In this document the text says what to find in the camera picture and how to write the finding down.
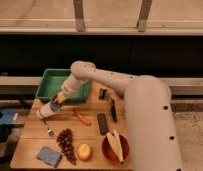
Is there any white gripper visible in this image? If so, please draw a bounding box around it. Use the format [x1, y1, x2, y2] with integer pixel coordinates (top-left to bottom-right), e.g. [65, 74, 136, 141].
[55, 77, 82, 104]

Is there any blue cup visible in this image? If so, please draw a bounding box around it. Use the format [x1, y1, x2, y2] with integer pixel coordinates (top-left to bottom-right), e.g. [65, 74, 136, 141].
[50, 99, 62, 112]

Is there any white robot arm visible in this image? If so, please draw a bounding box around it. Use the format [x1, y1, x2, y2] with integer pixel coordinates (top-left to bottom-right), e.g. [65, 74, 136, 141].
[57, 61, 184, 171]

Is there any green plastic tray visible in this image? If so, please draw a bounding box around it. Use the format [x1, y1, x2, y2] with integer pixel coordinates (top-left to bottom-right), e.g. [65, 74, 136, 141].
[35, 69, 90, 103]

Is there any orange carrot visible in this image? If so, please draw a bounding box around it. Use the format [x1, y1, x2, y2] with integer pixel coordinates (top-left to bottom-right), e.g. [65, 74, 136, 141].
[74, 109, 91, 126]

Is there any metal fork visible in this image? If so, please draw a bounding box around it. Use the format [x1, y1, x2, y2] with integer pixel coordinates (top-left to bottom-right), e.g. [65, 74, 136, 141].
[43, 120, 54, 137]

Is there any bunch of dark grapes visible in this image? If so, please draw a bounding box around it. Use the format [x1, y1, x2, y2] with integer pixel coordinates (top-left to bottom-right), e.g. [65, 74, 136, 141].
[56, 128, 76, 165]

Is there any small black block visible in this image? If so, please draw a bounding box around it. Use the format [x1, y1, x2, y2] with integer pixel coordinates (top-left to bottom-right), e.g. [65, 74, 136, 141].
[99, 88, 107, 100]

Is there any black remote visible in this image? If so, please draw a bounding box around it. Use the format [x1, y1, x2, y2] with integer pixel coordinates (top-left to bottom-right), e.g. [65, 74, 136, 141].
[97, 113, 109, 135]

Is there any blue object at left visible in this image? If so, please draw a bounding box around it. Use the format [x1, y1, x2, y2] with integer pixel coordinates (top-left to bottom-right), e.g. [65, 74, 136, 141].
[0, 108, 18, 125]

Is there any yellow apple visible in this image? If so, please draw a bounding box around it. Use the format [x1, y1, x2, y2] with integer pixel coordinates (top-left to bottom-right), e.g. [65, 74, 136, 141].
[76, 144, 92, 161]

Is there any blue sponge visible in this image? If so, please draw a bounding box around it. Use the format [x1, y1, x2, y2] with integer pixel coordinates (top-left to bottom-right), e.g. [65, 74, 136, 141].
[36, 146, 62, 167]

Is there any brown bowl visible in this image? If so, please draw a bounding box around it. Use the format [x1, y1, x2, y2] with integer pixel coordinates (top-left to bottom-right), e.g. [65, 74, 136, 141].
[102, 136, 129, 162]

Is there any black handled knife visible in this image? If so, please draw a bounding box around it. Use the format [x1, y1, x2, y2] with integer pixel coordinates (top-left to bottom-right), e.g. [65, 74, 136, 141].
[107, 94, 117, 122]

